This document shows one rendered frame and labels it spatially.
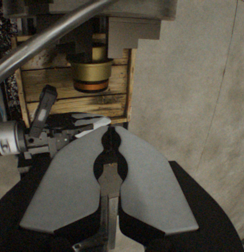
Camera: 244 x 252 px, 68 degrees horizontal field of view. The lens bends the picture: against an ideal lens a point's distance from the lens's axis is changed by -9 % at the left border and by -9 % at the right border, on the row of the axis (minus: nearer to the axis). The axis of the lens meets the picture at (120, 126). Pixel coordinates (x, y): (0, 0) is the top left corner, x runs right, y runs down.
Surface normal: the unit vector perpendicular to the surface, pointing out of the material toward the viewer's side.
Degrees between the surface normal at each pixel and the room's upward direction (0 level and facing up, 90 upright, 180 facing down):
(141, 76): 0
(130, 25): 8
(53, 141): 1
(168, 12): 33
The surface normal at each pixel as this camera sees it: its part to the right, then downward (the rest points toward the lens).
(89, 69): 0.08, 0.54
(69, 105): 0.34, 0.47
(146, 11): 0.57, 0.43
